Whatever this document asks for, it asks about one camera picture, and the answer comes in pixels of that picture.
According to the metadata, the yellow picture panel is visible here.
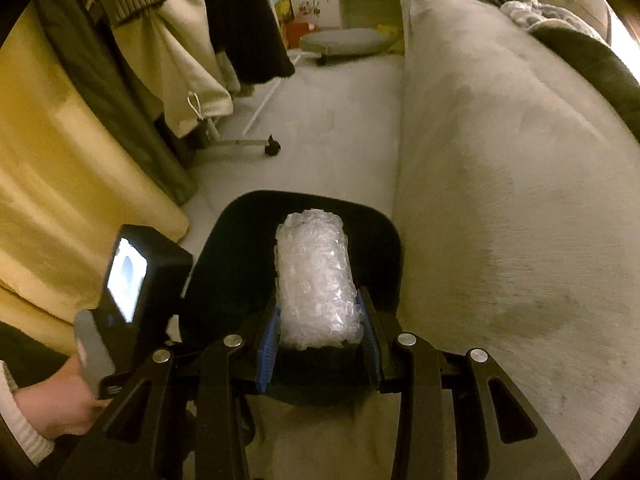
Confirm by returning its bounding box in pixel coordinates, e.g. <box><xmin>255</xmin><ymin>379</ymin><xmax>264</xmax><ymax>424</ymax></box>
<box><xmin>273</xmin><ymin>0</ymin><xmax>293</xmax><ymax>47</ymax></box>

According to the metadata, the blue patterned duvet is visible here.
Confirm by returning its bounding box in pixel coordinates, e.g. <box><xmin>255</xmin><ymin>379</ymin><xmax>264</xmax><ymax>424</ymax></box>
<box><xmin>500</xmin><ymin>0</ymin><xmax>607</xmax><ymax>42</ymax></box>

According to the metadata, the beige hoodie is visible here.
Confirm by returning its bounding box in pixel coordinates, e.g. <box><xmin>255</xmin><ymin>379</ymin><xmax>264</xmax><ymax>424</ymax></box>
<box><xmin>112</xmin><ymin>0</ymin><xmax>236</xmax><ymax>139</ymax></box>

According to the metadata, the bubble wrap roll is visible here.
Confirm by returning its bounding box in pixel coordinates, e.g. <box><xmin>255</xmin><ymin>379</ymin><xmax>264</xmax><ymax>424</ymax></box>
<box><xmin>274</xmin><ymin>210</ymin><xmax>364</xmax><ymax>351</ymax></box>

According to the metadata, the black hanging garment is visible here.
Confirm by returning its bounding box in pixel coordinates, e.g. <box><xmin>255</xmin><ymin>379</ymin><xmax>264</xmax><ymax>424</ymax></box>
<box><xmin>192</xmin><ymin>0</ymin><xmax>297</xmax><ymax>87</ymax></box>

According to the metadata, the person's left hand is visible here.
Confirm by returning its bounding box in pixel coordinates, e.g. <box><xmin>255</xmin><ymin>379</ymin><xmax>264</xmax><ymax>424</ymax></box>
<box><xmin>12</xmin><ymin>355</ymin><xmax>112</xmax><ymax>442</ymax></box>

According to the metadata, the person's left forearm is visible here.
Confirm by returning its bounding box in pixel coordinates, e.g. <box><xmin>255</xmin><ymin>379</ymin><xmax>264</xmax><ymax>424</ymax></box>
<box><xmin>0</xmin><ymin>360</ymin><xmax>57</xmax><ymax>467</ymax></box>

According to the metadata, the white clothes rack base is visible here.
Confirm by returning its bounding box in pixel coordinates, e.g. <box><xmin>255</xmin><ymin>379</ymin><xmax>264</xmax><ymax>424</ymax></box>
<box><xmin>206</xmin><ymin>79</ymin><xmax>282</xmax><ymax>158</ymax></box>

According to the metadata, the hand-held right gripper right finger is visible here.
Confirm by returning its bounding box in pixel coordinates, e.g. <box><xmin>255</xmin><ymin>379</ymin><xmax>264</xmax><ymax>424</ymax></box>
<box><xmin>356</xmin><ymin>287</ymin><xmax>582</xmax><ymax>480</ymax></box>

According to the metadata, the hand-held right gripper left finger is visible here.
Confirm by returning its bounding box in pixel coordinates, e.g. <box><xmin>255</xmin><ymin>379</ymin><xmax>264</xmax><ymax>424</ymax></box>
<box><xmin>57</xmin><ymin>305</ymin><xmax>282</xmax><ymax>480</ymax></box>

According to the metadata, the dark grey fleece blanket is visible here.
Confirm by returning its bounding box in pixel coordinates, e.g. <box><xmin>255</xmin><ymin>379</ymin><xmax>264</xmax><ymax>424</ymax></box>
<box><xmin>529</xmin><ymin>25</ymin><xmax>640</xmax><ymax>142</ymax></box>

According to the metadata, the olive jacket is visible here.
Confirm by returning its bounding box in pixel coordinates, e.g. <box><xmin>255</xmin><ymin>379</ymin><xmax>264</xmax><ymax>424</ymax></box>
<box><xmin>34</xmin><ymin>0</ymin><xmax>199</xmax><ymax>207</ymax></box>

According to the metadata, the grey bed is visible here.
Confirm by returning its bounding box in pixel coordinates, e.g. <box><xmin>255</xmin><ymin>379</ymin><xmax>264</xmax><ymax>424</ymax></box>
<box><xmin>394</xmin><ymin>0</ymin><xmax>640</xmax><ymax>480</ymax></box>

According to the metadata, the yellow curtain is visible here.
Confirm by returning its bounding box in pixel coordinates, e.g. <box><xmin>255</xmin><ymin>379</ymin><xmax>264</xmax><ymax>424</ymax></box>
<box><xmin>0</xmin><ymin>0</ymin><xmax>192</xmax><ymax>357</ymax></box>

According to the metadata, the grey cushion stool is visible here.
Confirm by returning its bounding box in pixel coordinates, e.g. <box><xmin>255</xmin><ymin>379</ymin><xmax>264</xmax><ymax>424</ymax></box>
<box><xmin>299</xmin><ymin>28</ymin><xmax>394</xmax><ymax>67</ymax></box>

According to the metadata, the red object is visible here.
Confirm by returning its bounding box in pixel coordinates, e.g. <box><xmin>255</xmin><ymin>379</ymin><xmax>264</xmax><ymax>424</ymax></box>
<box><xmin>285</xmin><ymin>20</ymin><xmax>319</xmax><ymax>49</ymax></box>

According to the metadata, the yellow bag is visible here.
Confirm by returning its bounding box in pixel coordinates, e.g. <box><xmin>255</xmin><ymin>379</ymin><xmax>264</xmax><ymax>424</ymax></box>
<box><xmin>375</xmin><ymin>23</ymin><xmax>402</xmax><ymax>54</ymax></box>

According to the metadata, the black plastic waste bin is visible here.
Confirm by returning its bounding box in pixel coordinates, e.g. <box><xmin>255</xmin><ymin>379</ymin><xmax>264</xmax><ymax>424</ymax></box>
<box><xmin>179</xmin><ymin>190</ymin><xmax>404</xmax><ymax>407</ymax></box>

